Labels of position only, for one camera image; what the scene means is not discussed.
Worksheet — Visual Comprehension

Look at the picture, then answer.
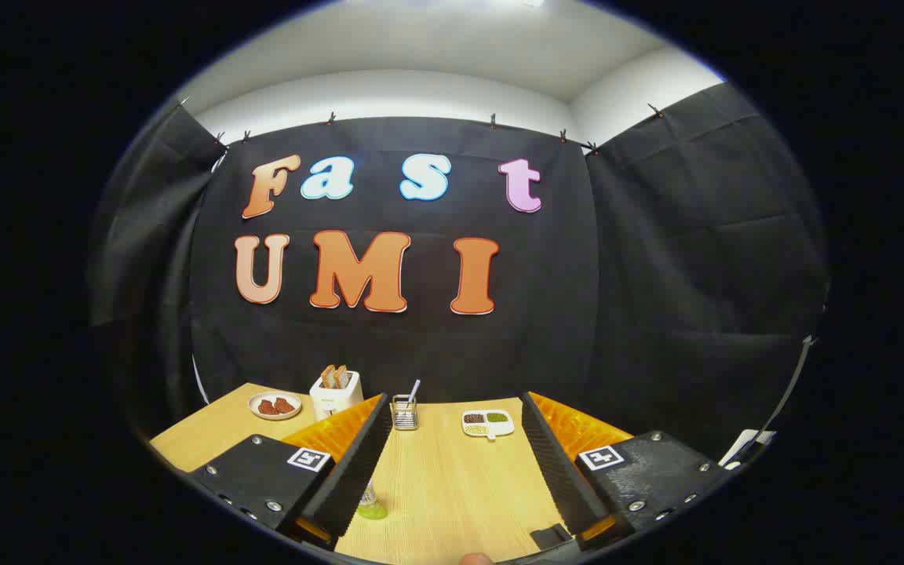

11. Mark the wooden table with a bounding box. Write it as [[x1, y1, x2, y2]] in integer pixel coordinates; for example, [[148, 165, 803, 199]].
[[150, 383, 633, 564]]

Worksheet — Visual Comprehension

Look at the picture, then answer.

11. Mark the black backdrop cloth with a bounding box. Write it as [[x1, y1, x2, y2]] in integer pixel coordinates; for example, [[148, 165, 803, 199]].
[[89, 82, 831, 472]]

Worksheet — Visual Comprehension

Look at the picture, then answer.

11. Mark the white flat object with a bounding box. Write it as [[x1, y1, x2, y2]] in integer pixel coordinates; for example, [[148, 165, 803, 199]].
[[719, 429, 776, 469]]

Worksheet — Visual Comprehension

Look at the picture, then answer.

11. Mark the white round plate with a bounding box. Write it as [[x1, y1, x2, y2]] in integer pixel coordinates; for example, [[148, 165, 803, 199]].
[[248, 391, 303, 421]]

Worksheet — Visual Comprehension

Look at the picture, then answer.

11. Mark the clear juice bottle green label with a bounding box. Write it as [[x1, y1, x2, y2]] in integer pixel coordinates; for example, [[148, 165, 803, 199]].
[[356, 480, 388, 520]]

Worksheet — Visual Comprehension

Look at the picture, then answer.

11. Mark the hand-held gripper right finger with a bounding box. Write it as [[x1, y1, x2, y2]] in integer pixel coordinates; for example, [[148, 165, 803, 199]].
[[520, 391, 735, 550]]

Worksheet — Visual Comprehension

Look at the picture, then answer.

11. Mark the white toaster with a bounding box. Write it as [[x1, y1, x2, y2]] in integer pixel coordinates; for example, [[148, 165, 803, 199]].
[[310, 370, 364, 421]]

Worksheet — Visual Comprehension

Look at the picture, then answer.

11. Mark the white divided dish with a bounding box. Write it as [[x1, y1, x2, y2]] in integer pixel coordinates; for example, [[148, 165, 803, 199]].
[[461, 410, 515, 440]]

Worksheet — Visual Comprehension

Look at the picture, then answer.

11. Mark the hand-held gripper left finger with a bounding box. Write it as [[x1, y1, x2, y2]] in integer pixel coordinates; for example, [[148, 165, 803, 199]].
[[185, 392, 394, 550]]

